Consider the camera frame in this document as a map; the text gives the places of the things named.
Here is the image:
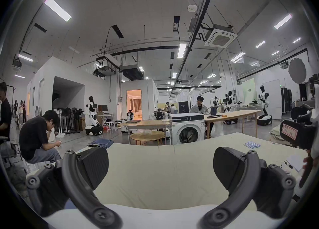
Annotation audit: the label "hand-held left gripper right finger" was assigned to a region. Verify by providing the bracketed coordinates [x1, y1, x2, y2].
[197, 147, 297, 229]

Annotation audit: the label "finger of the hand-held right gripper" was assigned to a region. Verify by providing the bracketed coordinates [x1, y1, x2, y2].
[280, 119, 319, 150]

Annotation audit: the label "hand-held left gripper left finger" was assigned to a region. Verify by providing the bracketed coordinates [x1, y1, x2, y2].
[26, 147, 123, 229]

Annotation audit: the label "person's right hand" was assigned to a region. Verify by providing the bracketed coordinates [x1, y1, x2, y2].
[299, 148, 319, 188]

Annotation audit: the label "stack of folded sheets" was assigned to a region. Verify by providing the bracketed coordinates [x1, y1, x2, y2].
[269, 126, 287, 144]

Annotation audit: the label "white paper card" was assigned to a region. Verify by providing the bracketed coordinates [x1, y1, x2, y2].
[285, 154, 306, 172]

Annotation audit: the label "black cabinet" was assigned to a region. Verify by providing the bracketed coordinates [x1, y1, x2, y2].
[281, 88, 293, 112]

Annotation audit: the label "white humanoid robot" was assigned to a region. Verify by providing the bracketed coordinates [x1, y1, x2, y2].
[223, 90, 243, 125]
[85, 96, 103, 136]
[257, 85, 272, 126]

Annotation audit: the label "folded blue jeans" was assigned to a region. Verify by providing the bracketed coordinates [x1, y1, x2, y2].
[87, 139, 114, 149]

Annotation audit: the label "long wooden table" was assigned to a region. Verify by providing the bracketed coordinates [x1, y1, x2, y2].
[204, 110, 262, 139]

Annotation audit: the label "row of standing fans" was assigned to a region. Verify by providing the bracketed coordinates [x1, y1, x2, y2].
[53, 107, 85, 137]

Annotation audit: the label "office chair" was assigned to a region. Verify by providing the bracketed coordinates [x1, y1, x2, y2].
[0, 136, 20, 169]

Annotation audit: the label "desk with monitor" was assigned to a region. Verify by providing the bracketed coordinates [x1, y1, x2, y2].
[96, 105, 114, 131]

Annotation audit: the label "bed with beige sheet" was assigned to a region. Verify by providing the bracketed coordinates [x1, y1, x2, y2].
[26, 132, 309, 211]

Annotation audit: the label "white washing machine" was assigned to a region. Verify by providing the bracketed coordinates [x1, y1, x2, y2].
[169, 113, 205, 145]

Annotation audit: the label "round wooden table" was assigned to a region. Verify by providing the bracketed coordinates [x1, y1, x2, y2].
[130, 131, 165, 146]

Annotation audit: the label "group of people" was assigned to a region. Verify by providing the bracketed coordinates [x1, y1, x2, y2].
[14, 100, 27, 126]

